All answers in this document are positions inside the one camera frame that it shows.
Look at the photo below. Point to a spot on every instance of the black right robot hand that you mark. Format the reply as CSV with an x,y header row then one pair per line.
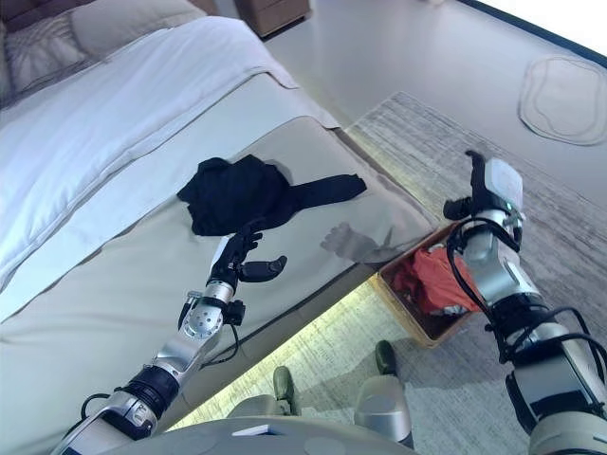
x,y
505,185

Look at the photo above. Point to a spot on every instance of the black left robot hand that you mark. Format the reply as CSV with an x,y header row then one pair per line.
x,y
227,265

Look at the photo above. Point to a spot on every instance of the black garment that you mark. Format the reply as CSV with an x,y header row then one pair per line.
x,y
232,194

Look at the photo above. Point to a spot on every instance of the orange garment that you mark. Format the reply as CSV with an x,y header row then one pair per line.
x,y
436,279

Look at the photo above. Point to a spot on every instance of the white garment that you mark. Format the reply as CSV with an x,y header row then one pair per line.
x,y
453,310

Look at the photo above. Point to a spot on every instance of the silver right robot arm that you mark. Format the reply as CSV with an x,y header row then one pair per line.
x,y
502,279

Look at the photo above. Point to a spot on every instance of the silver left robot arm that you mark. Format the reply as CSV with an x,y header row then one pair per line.
x,y
189,341

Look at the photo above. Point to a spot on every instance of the beige bed blanket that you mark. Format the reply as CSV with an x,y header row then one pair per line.
x,y
118,284

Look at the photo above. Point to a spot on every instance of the brown wicker basket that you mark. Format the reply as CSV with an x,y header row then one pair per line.
x,y
417,327

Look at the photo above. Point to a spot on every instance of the grey striped area rug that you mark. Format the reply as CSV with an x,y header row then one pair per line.
x,y
417,137

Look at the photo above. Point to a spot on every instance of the small cream oval mat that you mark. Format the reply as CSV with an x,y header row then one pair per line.
x,y
564,99

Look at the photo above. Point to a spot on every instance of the silver left robot leg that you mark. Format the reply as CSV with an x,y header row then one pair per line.
x,y
283,384

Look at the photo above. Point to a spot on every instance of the silver robot leg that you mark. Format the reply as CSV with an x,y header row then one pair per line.
x,y
283,384
384,407

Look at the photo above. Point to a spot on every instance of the grey robot torso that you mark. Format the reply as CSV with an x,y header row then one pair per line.
x,y
237,441

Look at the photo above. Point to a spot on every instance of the white duvet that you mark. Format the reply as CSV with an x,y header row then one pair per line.
x,y
118,104

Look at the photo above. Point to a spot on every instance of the silver right robot leg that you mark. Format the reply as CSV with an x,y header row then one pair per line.
x,y
384,407

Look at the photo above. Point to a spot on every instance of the brown wooden nightstand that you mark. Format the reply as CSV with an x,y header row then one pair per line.
x,y
275,14

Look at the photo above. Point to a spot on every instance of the plain beige pillow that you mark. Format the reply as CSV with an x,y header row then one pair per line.
x,y
137,23

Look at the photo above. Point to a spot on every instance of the patterned beige cushion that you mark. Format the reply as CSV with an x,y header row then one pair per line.
x,y
42,57

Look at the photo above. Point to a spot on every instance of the brown tufted headboard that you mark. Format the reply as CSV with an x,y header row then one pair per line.
x,y
28,14

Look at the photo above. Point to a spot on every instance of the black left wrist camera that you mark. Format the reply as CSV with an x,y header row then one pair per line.
x,y
235,312

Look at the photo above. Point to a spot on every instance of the brown upholstered bed frame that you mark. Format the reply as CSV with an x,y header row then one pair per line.
x,y
284,329

